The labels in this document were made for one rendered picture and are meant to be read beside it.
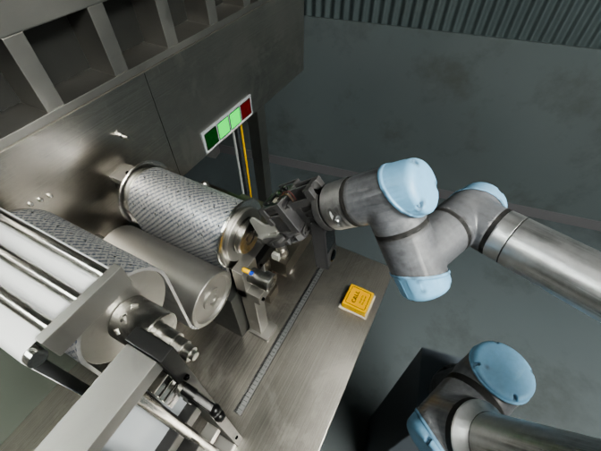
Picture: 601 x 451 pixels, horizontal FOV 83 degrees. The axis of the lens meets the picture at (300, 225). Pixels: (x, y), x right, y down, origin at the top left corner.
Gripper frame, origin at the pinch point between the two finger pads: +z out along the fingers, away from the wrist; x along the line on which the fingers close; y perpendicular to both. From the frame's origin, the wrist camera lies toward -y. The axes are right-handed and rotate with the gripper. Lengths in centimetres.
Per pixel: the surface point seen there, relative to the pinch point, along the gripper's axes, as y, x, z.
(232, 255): 1.1, 6.8, 3.4
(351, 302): -36.7, -11.9, 7.2
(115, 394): 9.5, 35.0, -17.7
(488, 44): -31, -171, -8
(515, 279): -155, -123, 11
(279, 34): 30, -70, 23
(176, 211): 13.5, 6.3, 9.0
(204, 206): 11.4, 3.6, 4.3
